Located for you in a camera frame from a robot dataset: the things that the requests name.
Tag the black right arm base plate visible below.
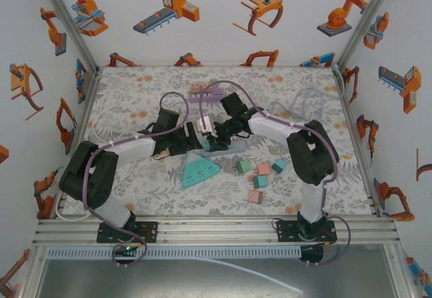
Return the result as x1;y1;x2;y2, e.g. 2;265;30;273
276;219;335;245

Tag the black controller box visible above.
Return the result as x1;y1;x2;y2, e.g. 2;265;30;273
300;245;325;266
113;243;140;255

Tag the floral patterned table mat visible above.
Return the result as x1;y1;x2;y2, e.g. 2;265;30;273
63;65;375;216

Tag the grey-blue power strip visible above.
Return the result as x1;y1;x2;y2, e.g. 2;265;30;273
201;139;248;158

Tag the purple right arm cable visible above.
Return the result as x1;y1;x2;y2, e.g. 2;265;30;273
198;80;352;267

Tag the aluminium frame side rail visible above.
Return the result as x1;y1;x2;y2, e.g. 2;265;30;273
332;64;384;218
36;68;102;220

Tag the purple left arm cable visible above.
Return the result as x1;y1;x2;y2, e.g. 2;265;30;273
82;91;190;269

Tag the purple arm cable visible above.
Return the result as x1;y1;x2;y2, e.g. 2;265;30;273
82;91;190;269
198;80;352;267

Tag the teal triangular power strip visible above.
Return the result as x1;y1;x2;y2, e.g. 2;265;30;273
181;151;221;189

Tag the purple power strip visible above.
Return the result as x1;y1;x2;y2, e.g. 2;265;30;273
187;86;226;105

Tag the aluminium frame post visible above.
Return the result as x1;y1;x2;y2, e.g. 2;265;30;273
337;0;402;71
33;0;101;72

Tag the white slotted cable duct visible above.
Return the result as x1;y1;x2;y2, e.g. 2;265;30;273
47;246;303;260

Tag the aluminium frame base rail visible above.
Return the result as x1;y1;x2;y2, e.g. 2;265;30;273
32;215;401;247

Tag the pale grey hanging cable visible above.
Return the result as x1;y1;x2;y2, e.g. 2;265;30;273
332;64;347;101

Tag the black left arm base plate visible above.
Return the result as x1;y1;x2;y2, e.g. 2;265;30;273
97;221;159;245

